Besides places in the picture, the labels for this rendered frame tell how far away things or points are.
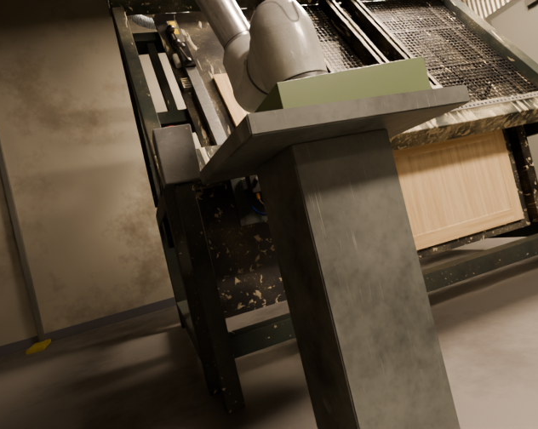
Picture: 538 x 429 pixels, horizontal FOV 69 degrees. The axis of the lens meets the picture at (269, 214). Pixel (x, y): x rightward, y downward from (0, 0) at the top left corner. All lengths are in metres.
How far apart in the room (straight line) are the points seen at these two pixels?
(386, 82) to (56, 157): 3.46
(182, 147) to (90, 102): 2.91
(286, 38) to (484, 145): 1.71
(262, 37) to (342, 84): 0.27
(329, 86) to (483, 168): 1.73
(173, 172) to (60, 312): 2.84
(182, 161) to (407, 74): 0.71
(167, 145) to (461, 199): 1.60
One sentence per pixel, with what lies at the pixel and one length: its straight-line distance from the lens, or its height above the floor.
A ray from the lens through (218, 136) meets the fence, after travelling 1.63.
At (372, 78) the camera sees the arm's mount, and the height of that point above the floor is 0.80.
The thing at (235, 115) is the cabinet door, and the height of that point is 1.05.
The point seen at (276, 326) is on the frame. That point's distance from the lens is 1.57.
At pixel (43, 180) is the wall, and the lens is 4.02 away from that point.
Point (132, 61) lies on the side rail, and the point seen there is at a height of 1.42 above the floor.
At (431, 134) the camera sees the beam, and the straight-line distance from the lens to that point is 2.00.
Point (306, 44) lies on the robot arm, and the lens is 1.00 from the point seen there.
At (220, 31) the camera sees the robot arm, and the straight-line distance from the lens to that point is 1.25.
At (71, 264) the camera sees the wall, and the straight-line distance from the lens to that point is 3.93.
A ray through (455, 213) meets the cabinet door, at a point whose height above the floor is 0.38.
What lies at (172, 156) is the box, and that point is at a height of 0.83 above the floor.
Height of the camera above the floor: 0.56
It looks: 1 degrees up
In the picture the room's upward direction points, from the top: 13 degrees counter-clockwise
